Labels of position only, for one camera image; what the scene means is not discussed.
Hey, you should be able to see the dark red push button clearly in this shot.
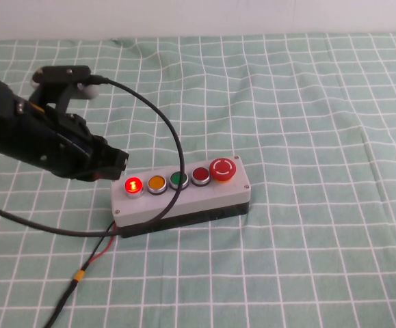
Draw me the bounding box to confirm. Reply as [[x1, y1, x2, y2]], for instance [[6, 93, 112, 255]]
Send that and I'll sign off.
[[191, 166, 212, 187]]

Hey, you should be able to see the thin red wire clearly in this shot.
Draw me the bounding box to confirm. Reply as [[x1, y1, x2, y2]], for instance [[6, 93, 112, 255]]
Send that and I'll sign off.
[[88, 226, 119, 263]]

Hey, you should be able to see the thin black wire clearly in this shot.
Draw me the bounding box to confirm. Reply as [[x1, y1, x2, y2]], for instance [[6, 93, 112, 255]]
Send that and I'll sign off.
[[80, 221, 118, 273]]

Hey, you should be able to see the green push button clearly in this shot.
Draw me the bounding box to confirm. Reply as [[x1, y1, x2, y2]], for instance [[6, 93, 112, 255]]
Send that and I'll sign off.
[[168, 171, 189, 191]]

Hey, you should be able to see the black sheathed cable yellow band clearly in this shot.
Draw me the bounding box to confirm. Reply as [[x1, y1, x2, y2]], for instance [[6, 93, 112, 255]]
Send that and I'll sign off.
[[42, 270, 85, 328]]

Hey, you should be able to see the red mushroom emergency stop button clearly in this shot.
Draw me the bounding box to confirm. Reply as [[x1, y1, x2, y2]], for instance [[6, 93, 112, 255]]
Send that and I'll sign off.
[[209, 157, 237, 185]]

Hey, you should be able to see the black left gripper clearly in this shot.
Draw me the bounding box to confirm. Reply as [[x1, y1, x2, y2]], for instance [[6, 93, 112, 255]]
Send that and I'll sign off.
[[12, 98, 130, 182]]

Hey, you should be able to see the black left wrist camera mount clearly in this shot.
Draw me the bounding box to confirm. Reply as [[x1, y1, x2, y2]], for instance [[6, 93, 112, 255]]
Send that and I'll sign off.
[[29, 64, 100, 115]]

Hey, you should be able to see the grey black button control box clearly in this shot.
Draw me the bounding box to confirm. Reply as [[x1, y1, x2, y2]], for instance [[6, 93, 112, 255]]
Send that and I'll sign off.
[[110, 155, 252, 239]]

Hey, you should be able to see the lit red push button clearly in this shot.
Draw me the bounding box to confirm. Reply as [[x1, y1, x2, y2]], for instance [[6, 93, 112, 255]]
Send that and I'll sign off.
[[124, 176, 145, 199]]

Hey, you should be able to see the yellow push button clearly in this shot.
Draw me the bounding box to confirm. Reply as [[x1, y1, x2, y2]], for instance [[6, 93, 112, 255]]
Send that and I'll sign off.
[[146, 174, 168, 196]]

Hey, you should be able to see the black camera cable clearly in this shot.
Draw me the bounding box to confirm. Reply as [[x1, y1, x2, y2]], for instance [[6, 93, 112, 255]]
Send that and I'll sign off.
[[0, 77, 185, 238]]

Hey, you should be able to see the green white checked tablecloth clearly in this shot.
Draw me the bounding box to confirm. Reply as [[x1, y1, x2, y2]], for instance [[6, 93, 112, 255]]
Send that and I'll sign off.
[[0, 32, 396, 328]]

